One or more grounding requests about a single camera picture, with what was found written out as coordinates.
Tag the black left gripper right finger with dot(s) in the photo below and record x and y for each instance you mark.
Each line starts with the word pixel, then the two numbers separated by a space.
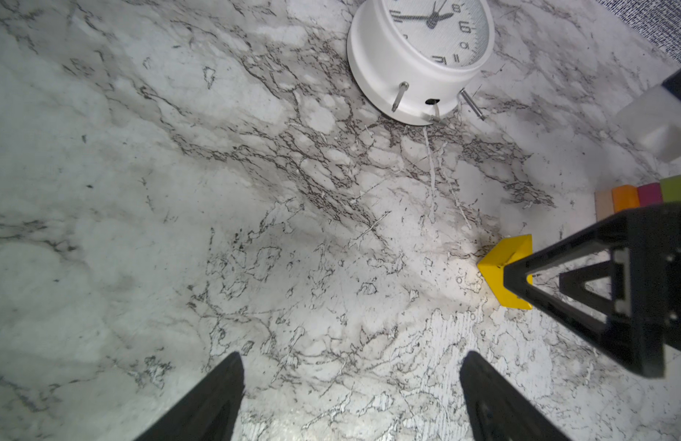
pixel 496 410

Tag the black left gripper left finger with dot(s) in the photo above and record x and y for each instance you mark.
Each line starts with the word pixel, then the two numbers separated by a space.
pixel 209 411

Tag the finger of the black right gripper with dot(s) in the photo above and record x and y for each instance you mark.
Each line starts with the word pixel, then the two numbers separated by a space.
pixel 628 306

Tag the magenta cube block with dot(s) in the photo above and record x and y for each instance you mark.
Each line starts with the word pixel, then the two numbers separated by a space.
pixel 650 194

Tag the lime green cube block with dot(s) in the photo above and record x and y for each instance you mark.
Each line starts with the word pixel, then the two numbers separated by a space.
pixel 671 189

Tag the yellow triangular block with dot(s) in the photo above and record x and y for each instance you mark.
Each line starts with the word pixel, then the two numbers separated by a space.
pixel 492 266

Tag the orange rectangular block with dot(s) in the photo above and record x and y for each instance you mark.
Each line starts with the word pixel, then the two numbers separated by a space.
pixel 625 197

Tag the natural wood rectangular block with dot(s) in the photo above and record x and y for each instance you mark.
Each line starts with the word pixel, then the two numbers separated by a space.
pixel 604 206

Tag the white alarm clock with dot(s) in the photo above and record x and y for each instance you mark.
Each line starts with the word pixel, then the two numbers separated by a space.
pixel 413 59

